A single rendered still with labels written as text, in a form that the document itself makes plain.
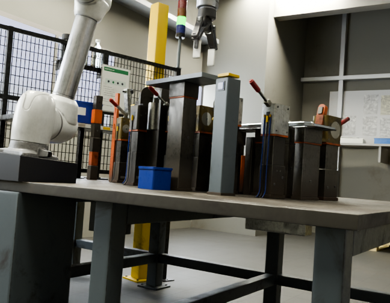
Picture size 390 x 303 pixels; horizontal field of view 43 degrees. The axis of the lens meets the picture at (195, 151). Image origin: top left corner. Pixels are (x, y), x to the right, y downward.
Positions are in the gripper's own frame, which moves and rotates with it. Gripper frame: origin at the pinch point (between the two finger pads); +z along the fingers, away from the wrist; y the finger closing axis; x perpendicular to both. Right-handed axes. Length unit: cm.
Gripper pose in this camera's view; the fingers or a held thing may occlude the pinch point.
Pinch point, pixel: (203, 59)
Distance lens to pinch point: 204.1
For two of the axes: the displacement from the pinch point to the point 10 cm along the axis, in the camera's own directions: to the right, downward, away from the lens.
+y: 4.3, 0.7, 9.0
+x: -9.0, -0.4, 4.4
